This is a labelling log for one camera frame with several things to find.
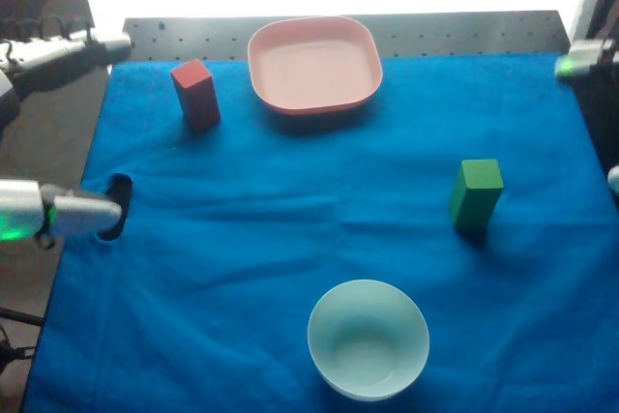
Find black metal rod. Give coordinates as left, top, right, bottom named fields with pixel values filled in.
left=0, top=307, right=45, bottom=328

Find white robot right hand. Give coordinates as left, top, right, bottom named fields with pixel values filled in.
left=554, top=38, right=619, bottom=196

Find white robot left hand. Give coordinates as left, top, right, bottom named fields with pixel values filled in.
left=0, top=15, right=134, bottom=250

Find red block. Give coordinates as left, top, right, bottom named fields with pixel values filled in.
left=169, top=58, right=222, bottom=132

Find green cube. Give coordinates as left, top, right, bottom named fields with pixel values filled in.
left=448, top=158, right=505, bottom=233

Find pink square plate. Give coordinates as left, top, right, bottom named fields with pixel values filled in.
left=247, top=15, right=384, bottom=118

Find pale blue bowl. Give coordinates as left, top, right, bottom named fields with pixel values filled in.
left=307, top=279, right=430, bottom=402

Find blue cloth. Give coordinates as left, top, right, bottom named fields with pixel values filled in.
left=21, top=52, right=619, bottom=413

